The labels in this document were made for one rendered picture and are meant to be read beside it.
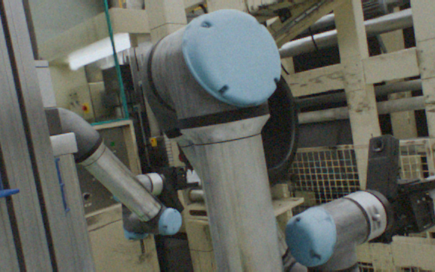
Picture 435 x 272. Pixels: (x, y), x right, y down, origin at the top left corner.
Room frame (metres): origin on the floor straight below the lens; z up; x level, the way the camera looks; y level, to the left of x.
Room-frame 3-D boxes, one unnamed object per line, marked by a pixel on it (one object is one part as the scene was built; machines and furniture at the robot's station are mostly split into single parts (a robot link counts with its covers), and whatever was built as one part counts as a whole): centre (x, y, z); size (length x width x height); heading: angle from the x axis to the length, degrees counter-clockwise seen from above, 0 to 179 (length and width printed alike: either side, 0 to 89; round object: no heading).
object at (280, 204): (1.83, -0.06, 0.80); 0.37 x 0.36 x 0.02; 137
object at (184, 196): (1.95, 0.07, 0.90); 0.40 x 0.03 x 0.10; 137
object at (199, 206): (1.73, 0.03, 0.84); 0.36 x 0.09 x 0.06; 47
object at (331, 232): (0.63, -0.13, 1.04); 0.11 x 0.08 x 0.09; 122
